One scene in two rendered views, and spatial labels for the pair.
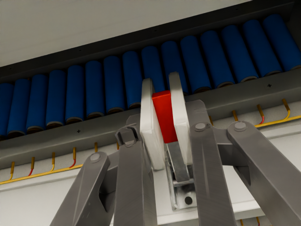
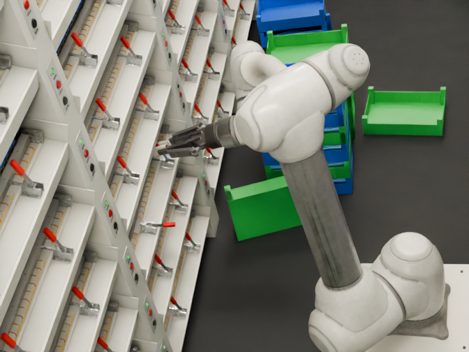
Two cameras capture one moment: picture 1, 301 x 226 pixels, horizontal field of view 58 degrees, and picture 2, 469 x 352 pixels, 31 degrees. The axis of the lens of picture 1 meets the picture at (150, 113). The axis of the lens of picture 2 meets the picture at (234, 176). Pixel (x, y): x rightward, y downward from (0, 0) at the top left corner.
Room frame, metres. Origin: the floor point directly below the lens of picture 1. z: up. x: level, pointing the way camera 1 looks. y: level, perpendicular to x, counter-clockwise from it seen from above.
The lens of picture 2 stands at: (-0.30, 1.91, 2.14)
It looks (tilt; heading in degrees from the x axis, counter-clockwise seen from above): 42 degrees down; 277
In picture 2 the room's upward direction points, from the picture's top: 14 degrees counter-clockwise
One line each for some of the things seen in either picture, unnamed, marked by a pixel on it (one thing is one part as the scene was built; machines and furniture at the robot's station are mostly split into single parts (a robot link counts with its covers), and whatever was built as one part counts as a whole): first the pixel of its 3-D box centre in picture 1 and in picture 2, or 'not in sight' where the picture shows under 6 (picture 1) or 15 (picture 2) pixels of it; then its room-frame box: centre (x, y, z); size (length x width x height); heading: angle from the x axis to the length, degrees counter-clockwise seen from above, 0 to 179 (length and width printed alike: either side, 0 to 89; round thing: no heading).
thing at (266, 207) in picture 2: not in sight; (272, 203); (-0.16, -0.18, 0.10); 0.30 x 0.08 x 0.20; 8
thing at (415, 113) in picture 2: not in sight; (404, 110); (-0.70, -0.64, 0.04); 0.30 x 0.20 x 0.08; 163
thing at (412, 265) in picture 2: not in sight; (410, 273); (-0.51, 0.50, 0.44); 0.18 x 0.16 x 0.22; 34
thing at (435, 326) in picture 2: not in sight; (414, 298); (-0.53, 0.47, 0.30); 0.22 x 0.18 x 0.06; 75
